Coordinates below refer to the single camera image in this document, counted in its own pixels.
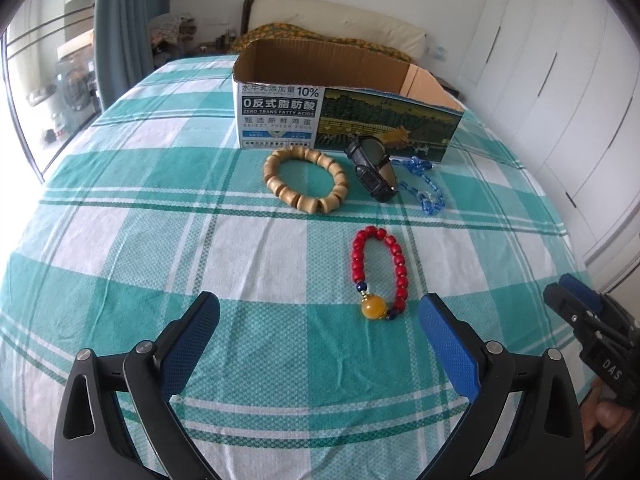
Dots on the pile of clutter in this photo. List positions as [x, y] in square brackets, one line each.
[172, 32]

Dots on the white wardrobe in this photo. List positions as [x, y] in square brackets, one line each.
[540, 85]

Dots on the dark wooden nightstand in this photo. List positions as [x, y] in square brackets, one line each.
[451, 91]
[215, 46]

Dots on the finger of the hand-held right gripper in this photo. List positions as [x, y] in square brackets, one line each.
[582, 292]
[562, 302]

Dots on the cardboard box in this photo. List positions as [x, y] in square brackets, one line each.
[350, 105]

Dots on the black wristwatch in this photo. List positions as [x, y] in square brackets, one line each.
[372, 170]

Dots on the person's right hand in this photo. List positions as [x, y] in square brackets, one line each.
[607, 420]

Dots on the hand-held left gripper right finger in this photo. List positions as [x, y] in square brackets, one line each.
[450, 347]

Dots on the grey washing machine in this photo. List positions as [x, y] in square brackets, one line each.
[75, 85]

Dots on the blue-grey curtain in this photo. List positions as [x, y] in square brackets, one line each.
[125, 25]

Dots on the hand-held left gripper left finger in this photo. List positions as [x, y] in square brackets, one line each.
[187, 345]

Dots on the teal checked tablecloth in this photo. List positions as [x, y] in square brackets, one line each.
[150, 235]

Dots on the black framed glass door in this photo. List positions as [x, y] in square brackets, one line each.
[30, 85]

